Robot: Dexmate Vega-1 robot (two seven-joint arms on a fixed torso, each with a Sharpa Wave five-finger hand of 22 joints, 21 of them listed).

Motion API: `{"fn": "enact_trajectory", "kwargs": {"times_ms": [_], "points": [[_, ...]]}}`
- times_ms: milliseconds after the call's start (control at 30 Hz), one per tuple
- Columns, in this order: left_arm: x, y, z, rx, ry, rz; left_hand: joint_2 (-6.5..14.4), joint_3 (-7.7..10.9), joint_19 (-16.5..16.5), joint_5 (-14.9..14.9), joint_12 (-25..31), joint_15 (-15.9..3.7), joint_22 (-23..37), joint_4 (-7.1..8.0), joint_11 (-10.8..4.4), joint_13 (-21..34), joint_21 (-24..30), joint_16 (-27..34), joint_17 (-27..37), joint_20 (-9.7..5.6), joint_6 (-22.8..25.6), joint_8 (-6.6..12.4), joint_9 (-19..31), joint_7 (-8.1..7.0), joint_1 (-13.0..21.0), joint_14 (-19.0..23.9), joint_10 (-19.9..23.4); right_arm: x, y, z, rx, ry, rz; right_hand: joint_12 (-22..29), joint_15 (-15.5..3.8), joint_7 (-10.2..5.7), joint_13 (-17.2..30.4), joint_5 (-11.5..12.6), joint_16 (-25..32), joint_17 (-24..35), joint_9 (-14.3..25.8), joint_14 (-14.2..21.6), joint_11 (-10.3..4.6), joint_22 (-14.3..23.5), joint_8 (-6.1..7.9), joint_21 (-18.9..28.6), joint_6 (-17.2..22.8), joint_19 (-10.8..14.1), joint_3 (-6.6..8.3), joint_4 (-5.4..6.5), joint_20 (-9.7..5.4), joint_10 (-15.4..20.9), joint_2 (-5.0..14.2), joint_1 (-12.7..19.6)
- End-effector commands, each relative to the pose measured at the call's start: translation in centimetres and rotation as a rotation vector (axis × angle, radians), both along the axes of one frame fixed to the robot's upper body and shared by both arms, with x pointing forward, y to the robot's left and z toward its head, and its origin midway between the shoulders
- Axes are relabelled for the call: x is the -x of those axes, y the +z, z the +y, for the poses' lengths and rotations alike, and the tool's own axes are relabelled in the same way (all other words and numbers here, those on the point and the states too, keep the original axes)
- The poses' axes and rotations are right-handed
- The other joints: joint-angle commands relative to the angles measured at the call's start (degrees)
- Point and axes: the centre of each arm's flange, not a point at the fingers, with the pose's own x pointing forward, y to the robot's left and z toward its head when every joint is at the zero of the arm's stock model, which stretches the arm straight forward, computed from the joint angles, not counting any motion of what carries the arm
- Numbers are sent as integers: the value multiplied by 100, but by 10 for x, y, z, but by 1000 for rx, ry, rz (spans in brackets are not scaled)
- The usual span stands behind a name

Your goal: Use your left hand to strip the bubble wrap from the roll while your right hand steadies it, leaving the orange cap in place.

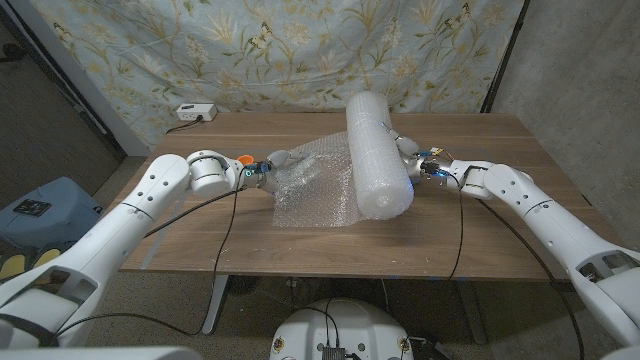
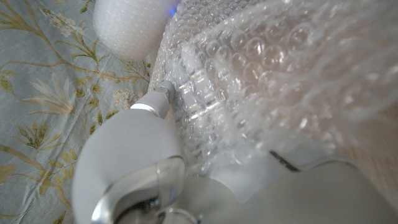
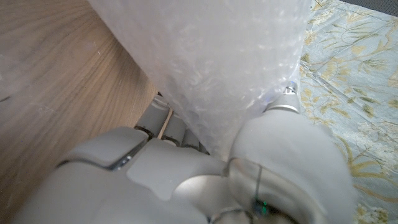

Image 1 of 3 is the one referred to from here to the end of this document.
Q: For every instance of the white power outlet box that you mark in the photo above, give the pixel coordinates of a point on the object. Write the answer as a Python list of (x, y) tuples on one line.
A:
[(192, 113)]

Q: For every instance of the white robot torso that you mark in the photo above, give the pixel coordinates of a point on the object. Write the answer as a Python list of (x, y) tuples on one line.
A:
[(360, 325)]

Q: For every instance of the black shoe yellow insole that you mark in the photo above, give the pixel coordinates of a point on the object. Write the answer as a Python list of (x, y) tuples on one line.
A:
[(12, 266), (45, 257)]

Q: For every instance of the white table leg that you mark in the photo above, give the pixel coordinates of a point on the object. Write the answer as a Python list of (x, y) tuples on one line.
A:
[(215, 310)]

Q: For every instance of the black door frame strip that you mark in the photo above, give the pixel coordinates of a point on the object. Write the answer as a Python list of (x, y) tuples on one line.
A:
[(114, 146)]

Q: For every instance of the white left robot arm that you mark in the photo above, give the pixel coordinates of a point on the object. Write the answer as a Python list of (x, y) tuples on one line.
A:
[(125, 210)]

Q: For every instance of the blue-grey storage bin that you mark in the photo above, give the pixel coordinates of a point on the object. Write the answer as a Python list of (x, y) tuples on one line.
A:
[(55, 225)]

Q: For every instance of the small black torso box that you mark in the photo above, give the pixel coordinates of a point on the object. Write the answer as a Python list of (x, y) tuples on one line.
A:
[(332, 354)]

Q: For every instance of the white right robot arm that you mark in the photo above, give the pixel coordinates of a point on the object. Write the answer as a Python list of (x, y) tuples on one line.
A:
[(550, 225)]

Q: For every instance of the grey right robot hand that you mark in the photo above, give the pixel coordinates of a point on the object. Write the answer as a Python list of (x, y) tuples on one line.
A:
[(412, 160)]

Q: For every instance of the floral blue backdrop cloth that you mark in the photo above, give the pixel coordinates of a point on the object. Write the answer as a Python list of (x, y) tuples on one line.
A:
[(275, 60)]

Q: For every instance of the black ribbed round object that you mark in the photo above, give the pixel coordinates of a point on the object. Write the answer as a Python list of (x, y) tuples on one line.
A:
[(242, 285)]

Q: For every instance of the black flat phone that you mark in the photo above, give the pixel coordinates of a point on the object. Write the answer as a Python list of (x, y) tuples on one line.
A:
[(31, 207)]

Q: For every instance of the clear bubble wrap roll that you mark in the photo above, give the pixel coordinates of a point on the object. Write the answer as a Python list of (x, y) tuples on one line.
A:
[(375, 165)]

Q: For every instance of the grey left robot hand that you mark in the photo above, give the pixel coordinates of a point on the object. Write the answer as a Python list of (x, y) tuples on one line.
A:
[(272, 172)]

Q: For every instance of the grey table leg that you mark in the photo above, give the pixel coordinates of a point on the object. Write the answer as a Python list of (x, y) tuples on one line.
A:
[(472, 315)]

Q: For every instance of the small orange cap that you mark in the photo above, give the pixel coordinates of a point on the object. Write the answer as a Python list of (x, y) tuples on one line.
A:
[(245, 159)]

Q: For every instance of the black backdrop stand pole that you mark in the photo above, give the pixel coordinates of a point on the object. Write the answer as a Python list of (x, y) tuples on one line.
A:
[(501, 60)]

